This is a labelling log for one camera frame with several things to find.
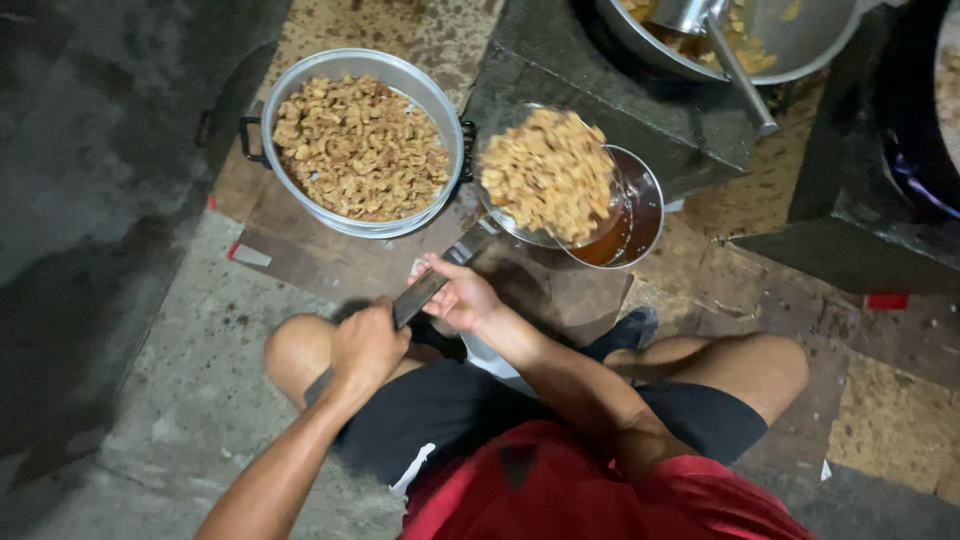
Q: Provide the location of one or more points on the person's left hand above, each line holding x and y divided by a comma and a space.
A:
364, 349

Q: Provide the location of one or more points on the person's right hand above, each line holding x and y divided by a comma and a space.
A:
469, 300

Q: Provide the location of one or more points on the person's left fingers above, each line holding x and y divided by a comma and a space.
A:
391, 330

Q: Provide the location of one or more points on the brown cardboard sheet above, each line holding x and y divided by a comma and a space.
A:
330, 262

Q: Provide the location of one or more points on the person's left leg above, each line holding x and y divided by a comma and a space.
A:
300, 352

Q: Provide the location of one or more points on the person's leg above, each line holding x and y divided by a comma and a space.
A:
300, 352
735, 371

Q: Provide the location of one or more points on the person's black shorts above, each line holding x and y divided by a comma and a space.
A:
450, 412

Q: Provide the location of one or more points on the fried snack heap in pot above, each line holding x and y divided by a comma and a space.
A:
360, 146

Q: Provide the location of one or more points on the fried snack heap in skimmer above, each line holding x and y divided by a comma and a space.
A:
547, 172

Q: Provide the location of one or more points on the black shoe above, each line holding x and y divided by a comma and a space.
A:
630, 330

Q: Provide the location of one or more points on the person's red shirt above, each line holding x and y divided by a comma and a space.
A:
570, 495

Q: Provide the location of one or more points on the small metal bowl of oil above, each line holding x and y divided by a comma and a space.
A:
643, 206

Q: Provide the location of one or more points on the dark concrete stove block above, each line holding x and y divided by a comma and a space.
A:
570, 82

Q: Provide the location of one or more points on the person's right leg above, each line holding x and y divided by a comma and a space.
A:
735, 371

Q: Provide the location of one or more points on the steel ladle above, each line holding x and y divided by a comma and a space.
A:
739, 75

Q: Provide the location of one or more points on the frying snacks in wok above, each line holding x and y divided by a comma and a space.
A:
754, 56

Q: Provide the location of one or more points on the black concrete stove with flame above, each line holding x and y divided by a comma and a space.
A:
847, 187

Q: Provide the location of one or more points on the small red block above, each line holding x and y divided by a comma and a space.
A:
886, 301

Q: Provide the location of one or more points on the stained cardboard sheet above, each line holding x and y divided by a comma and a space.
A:
885, 420

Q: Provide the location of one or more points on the large steel wok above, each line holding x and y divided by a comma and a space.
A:
814, 37

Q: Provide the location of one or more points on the steel wok with pale rim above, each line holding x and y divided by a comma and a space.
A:
949, 90

